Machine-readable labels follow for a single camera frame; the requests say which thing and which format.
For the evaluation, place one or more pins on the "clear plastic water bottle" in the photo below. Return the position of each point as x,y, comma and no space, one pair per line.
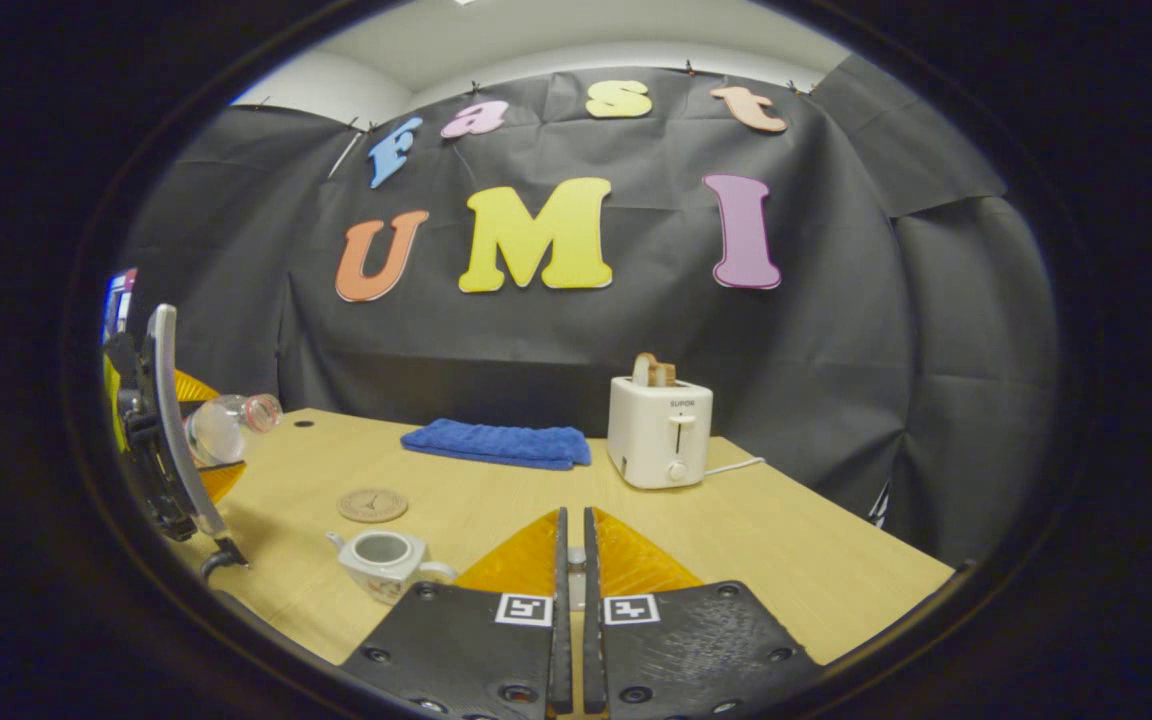
221,428

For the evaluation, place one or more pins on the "blue folded towel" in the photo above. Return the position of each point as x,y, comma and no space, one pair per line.
496,444

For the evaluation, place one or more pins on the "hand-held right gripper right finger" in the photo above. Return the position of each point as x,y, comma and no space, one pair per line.
593,640

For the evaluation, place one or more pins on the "white toaster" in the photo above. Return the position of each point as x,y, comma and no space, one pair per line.
656,435

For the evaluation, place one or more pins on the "white teacup lid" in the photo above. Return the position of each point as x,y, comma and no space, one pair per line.
577,575

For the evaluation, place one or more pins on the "toasted bread slice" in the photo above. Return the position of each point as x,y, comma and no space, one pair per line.
651,370

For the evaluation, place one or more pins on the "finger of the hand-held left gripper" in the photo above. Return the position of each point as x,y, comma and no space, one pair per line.
221,480
164,350

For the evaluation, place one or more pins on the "computer monitor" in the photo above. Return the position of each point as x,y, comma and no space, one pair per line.
119,300

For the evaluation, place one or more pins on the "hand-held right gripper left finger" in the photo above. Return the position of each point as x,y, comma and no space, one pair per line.
561,640

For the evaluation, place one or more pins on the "white ceramic teacup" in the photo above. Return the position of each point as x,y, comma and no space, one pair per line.
381,565

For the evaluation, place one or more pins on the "round brown coaster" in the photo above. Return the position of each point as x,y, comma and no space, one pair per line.
373,505

